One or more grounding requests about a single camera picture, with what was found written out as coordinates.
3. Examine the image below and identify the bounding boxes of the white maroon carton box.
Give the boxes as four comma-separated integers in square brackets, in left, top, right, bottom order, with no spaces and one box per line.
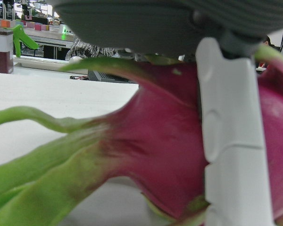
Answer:
[0,29,14,74]

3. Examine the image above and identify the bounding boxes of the white grey left robot hand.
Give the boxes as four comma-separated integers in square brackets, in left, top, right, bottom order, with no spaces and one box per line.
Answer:
[52,0,283,226]

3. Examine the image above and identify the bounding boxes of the pink dragon fruit green scales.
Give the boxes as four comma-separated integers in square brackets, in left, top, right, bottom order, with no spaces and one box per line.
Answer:
[0,44,283,226]

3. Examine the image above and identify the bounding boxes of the silver grabber stick green handle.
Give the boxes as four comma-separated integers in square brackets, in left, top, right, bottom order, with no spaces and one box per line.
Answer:
[3,24,40,58]

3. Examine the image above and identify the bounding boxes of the person in zebra-pattern jacket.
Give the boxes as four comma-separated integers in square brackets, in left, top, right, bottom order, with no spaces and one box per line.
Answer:
[65,37,118,61]

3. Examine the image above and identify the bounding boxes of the black ribbed power supply box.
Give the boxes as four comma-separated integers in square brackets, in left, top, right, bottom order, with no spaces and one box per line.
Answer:
[87,70,136,84]

